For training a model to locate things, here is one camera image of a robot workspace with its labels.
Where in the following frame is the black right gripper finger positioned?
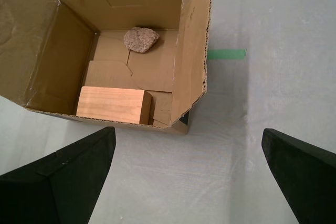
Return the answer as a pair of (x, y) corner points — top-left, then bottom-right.
(0, 126), (117, 224)
(260, 128), (336, 224)

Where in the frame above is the speckled pinkish granite rock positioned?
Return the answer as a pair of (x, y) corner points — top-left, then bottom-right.
(123, 26), (160, 55)

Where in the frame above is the light wooden block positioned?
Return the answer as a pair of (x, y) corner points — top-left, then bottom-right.
(76, 86), (153, 125)

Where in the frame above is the white plastic table cover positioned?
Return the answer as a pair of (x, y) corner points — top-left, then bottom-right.
(0, 0), (336, 224)

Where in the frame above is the green tape marker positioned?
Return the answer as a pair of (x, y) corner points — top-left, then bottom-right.
(207, 48), (247, 60)

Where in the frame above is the brown cardboard box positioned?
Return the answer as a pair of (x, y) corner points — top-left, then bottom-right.
(0, 0), (215, 136)

